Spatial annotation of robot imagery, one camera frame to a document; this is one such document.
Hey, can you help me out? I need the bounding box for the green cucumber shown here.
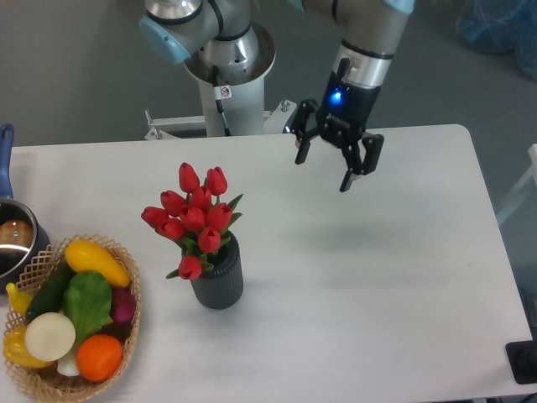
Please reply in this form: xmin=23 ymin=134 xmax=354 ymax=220
xmin=25 ymin=261 xmax=76 ymax=323

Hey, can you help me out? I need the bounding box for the green lettuce leaf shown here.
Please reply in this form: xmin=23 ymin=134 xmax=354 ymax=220
xmin=63 ymin=270 xmax=112 ymax=348

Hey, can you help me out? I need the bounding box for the orange fruit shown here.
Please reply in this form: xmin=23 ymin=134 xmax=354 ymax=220
xmin=76 ymin=334 xmax=123 ymax=381

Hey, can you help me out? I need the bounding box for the blue handled saucepan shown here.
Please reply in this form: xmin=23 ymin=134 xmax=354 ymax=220
xmin=1 ymin=123 xmax=50 ymax=295

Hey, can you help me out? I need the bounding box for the red tulip bouquet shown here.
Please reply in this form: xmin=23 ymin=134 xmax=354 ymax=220
xmin=141 ymin=162 xmax=242 ymax=280

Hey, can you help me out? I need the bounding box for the white frame at right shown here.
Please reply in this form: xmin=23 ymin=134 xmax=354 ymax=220
xmin=496 ymin=144 xmax=536 ymax=226

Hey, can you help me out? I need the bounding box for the woven wicker basket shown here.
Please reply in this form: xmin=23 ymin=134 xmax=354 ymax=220
xmin=1 ymin=234 xmax=141 ymax=402

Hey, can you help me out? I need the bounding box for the yellow bell pepper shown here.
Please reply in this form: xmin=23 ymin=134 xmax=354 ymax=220
xmin=3 ymin=326 xmax=54 ymax=369

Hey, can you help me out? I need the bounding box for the yellow banana tip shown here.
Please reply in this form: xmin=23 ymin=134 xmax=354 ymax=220
xmin=5 ymin=283 xmax=33 ymax=317

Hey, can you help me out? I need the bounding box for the blue plastic bag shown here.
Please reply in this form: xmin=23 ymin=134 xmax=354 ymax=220
xmin=456 ymin=1 xmax=536 ymax=80

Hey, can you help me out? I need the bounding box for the white round onion slice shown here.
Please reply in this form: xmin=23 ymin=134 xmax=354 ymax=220
xmin=24 ymin=312 xmax=76 ymax=362

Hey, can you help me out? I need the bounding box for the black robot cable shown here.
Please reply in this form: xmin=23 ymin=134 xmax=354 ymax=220
xmin=211 ymin=65 xmax=232 ymax=137

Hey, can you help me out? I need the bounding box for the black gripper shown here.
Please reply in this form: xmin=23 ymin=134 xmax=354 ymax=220
xmin=290 ymin=71 xmax=384 ymax=192

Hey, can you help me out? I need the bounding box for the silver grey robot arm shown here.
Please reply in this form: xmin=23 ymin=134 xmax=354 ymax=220
xmin=138 ymin=1 xmax=414 ymax=191

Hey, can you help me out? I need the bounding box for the dark grey ribbed vase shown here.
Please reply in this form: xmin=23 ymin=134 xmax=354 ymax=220
xmin=178 ymin=231 xmax=243 ymax=310

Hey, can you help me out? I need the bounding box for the black device at table edge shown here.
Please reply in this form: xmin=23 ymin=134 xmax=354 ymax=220
xmin=505 ymin=340 xmax=536 ymax=385

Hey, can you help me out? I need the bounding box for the yellow squash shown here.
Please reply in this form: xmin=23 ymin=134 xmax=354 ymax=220
xmin=64 ymin=239 xmax=131 ymax=288

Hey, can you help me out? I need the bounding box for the purple red onion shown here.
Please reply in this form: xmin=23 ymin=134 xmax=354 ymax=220
xmin=110 ymin=289 xmax=137 ymax=323

